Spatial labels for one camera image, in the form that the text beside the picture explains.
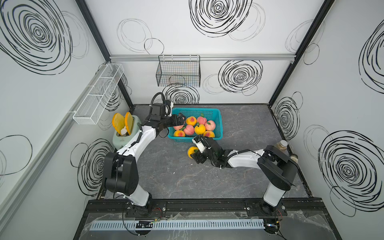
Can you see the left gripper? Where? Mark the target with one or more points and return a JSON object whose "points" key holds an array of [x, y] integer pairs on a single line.
{"points": [[179, 121]]}

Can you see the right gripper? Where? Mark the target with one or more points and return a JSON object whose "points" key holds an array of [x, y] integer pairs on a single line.
{"points": [[197, 158]]}

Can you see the yellow peach with leaf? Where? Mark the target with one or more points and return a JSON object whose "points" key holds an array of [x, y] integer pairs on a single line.
{"points": [[192, 151]]}

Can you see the yellow peach red spot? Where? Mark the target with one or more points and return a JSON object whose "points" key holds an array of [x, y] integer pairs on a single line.
{"points": [[192, 121]]}

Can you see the yellow peach front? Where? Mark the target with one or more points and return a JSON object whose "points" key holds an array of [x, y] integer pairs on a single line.
{"points": [[200, 129]]}

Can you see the pink peach with leaf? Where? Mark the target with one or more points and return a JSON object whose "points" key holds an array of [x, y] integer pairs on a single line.
{"points": [[202, 120]]}

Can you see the pink peach front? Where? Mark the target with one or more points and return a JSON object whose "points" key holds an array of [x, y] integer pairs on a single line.
{"points": [[210, 125]]}

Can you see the teal plastic basket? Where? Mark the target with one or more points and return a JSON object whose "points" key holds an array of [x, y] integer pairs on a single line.
{"points": [[210, 114]]}

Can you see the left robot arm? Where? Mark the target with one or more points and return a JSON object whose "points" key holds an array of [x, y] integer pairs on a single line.
{"points": [[120, 173]]}

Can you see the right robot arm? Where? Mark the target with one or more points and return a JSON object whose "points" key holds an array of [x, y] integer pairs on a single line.
{"points": [[280, 169]]}

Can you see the yellow toast slice right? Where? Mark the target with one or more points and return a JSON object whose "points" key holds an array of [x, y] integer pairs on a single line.
{"points": [[129, 122]]}

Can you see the yellow toast slice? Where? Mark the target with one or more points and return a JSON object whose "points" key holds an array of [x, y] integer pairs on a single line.
{"points": [[129, 122], [118, 123]]}

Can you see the yellow toast slice left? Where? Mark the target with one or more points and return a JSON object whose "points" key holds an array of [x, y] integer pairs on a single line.
{"points": [[118, 123]]}

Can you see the mint green toaster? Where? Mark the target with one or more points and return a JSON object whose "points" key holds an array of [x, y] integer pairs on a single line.
{"points": [[121, 141]]}

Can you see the small brown glass bottle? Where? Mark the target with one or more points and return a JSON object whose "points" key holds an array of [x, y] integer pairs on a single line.
{"points": [[282, 145]]}

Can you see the pale beige glass bottle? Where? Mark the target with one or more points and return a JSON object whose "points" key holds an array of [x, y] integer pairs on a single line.
{"points": [[294, 157]]}

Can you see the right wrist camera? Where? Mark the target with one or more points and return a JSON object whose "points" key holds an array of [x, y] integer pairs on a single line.
{"points": [[201, 147]]}

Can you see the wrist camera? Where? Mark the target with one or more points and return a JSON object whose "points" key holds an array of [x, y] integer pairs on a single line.
{"points": [[168, 107], [201, 147]]}

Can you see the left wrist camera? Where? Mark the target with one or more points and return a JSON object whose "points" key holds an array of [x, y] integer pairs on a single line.
{"points": [[168, 107]]}

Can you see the black wire wall basket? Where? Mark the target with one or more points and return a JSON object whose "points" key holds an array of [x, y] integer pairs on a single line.
{"points": [[179, 69]]}

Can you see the white slotted cable duct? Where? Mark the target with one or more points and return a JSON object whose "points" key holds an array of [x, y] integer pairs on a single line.
{"points": [[221, 224]]}

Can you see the white wire wall shelf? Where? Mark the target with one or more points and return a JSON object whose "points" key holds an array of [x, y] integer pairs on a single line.
{"points": [[106, 80]]}

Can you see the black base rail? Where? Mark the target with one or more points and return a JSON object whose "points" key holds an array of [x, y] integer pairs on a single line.
{"points": [[252, 207]]}

